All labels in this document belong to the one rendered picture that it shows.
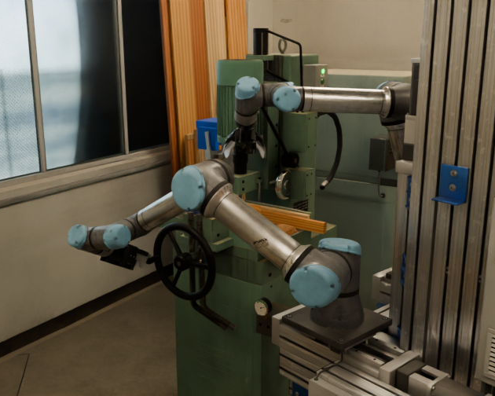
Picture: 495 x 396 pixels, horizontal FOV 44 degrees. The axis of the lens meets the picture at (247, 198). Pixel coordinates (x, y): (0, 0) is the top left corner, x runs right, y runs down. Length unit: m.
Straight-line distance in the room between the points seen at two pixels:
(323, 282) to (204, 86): 2.70
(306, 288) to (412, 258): 0.33
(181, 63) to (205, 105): 0.38
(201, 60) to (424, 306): 2.68
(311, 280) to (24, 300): 2.14
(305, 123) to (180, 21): 1.66
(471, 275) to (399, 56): 3.06
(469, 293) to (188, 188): 0.77
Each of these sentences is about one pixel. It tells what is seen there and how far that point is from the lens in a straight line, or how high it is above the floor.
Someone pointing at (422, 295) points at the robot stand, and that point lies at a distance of 1.73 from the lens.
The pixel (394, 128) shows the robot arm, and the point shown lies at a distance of 2.07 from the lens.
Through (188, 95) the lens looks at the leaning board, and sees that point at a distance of 3.87.
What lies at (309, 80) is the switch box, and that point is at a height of 1.42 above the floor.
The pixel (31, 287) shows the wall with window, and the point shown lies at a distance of 3.41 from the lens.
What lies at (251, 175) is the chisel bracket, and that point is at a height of 1.06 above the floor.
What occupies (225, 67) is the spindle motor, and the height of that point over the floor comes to 1.48.
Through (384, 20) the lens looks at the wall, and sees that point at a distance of 4.58.
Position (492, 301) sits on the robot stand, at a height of 0.98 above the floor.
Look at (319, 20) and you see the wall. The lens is 4.79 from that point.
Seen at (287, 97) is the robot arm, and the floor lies 1.41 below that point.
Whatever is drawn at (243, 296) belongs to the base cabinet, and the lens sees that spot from 2.30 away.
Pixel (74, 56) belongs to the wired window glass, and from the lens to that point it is 3.51.
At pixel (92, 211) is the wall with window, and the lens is 3.58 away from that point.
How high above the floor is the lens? 1.59
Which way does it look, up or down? 15 degrees down
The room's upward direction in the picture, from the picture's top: straight up
